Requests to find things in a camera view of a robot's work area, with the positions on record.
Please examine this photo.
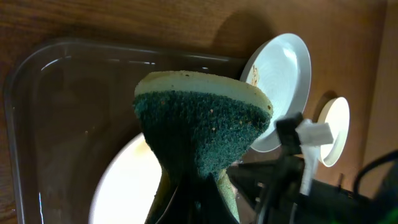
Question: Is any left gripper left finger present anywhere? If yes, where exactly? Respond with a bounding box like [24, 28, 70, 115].
[156, 186, 187, 224]

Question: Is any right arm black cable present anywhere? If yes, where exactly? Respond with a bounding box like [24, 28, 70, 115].
[353, 149, 398, 195]

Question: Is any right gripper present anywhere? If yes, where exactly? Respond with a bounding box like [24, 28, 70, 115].
[226, 113, 397, 223]

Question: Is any white plate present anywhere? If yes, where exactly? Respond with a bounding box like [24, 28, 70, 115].
[318, 97, 350, 167]
[88, 133, 162, 224]

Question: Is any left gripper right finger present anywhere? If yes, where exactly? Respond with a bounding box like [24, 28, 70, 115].
[198, 174, 238, 224]

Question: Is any green and yellow sponge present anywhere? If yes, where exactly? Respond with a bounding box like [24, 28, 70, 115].
[133, 71, 273, 223]

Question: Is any pale blue plate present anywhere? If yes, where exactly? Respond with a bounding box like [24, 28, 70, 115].
[240, 33, 312, 152]

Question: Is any dark brown serving tray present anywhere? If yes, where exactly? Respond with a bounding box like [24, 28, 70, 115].
[4, 39, 247, 223]

